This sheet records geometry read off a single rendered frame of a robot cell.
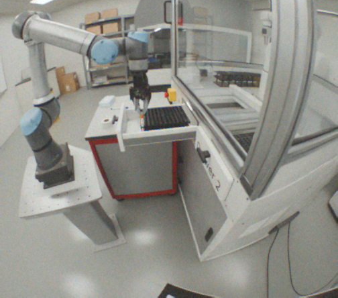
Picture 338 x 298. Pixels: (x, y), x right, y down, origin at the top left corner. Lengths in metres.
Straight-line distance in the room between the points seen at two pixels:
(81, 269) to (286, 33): 1.57
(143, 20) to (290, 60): 1.34
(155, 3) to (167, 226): 1.87
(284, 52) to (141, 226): 1.37
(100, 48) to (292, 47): 0.43
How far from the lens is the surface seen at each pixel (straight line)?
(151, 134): 0.68
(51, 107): 0.78
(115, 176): 1.23
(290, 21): 0.28
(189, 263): 1.29
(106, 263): 1.36
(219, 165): 0.49
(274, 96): 0.30
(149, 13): 1.51
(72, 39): 0.51
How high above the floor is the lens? 1.27
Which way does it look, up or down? 33 degrees down
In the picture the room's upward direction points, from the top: 1 degrees counter-clockwise
